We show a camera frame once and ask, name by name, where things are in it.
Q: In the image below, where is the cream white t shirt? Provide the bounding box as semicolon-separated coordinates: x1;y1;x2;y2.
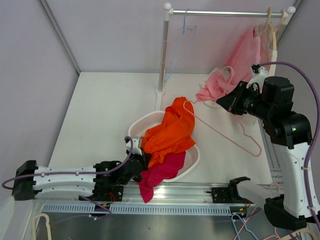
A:
199;24;279;108

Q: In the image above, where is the pink t shirt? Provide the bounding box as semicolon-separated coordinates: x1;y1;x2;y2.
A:
195;26;261;102

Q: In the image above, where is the white perforated plastic basket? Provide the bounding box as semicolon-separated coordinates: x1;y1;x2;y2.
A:
128;110;201;183

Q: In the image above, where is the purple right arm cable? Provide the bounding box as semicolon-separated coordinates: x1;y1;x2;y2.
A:
258;61;320;221

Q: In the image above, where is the aluminium mounting rail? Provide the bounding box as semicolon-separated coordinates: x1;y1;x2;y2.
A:
31;180;306;208

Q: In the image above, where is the beige wooden hanger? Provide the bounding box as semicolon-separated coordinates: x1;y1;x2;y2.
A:
253;7;277;50
267;9;286;51

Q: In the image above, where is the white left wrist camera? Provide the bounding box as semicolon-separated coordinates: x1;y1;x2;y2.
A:
124;136;142;156

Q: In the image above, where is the white and silver clothes rack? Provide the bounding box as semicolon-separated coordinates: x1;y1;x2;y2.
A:
154;0;303;111

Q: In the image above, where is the blue wire hanger on floor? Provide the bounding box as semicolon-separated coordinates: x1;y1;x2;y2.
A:
230;212;261;240

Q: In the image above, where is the beige hanger at lower left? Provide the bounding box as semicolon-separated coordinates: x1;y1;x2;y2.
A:
31;212;53;240

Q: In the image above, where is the orange t shirt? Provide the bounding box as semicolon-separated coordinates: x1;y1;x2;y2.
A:
141;96;196;168

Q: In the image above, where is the slotted grey cable duct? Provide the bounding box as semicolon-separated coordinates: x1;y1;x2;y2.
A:
42;203;232;216

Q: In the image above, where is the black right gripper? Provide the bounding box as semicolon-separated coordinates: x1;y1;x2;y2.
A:
217;81;273;122

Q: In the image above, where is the pink wire hanger on floor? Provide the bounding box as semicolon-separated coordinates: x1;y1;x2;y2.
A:
232;182;281;240

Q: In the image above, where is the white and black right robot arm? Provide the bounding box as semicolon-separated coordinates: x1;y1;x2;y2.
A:
216;76;312;231

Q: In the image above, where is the beige hanger at lower right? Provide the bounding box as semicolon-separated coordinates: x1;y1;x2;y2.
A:
279;228;319;240

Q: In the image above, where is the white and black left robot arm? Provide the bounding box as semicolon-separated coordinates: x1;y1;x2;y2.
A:
11;153;151;202

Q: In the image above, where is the pink wire hanger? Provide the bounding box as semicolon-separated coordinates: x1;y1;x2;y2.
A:
232;182;281;240
182;65;263;158

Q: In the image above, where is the magenta t shirt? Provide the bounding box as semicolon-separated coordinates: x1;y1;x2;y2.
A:
137;151;186;203

